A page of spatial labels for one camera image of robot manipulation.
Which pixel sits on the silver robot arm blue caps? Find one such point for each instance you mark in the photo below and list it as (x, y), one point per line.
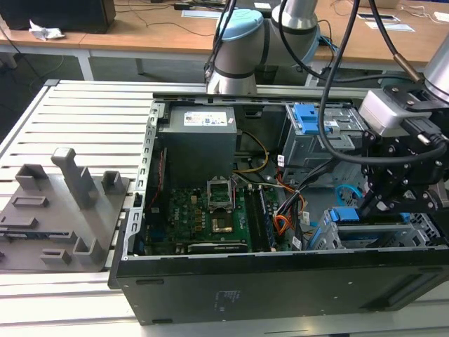
(238, 52)

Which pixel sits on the crumpled white paper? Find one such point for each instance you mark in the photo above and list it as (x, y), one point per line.
(45, 32)

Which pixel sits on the black box on desk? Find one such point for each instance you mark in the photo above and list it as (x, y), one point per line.
(56, 14)

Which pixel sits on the white paper sheet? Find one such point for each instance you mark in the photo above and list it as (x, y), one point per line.
(200, 13)
(389, 26)

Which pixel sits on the hard disk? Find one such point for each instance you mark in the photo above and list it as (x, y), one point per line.
(345, 215)

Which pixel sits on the metal disk bay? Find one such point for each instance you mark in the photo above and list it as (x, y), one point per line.
(421, 231)

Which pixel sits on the grey parts rack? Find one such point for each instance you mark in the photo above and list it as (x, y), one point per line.
(52, 217)

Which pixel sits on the blue plastic latch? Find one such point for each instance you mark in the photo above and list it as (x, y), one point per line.
(307, 119)

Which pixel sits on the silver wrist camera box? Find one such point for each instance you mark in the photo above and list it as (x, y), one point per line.
(382, 112)

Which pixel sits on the CPU socket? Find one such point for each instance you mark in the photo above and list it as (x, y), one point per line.
(221, 224)

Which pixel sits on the green motherboard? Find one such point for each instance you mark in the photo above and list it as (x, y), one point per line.
(189, 217)

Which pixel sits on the black PC case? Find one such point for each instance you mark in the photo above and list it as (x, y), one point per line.
(280, 291)

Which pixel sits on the black RAM slot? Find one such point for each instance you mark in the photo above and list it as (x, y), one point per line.
(253, 221)
(266, 221)

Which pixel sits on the grey metal drive cage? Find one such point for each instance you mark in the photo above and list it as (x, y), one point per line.
(305, 147)

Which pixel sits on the grey power supply unit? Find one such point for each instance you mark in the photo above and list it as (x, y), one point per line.
(196, 151)

